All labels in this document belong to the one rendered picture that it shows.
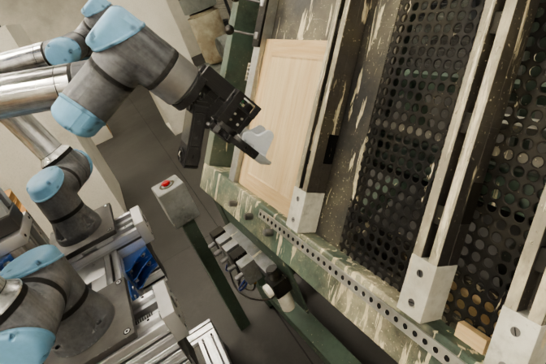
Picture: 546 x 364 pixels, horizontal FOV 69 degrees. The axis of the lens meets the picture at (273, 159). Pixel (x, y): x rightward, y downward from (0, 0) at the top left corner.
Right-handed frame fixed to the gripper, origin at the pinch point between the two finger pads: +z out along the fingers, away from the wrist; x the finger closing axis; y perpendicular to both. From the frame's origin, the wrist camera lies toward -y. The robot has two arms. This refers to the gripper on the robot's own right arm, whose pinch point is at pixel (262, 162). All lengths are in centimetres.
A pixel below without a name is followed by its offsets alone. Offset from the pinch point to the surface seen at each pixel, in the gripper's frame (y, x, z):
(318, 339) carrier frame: -46, 48, 104
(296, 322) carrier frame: -49, 62, 102
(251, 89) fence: 19, 77, 22
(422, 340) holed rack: -9.0, -19.9, 43.3
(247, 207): -17, 58, 41
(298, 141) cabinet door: 12, 43, 32
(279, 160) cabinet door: 3, 51, 35
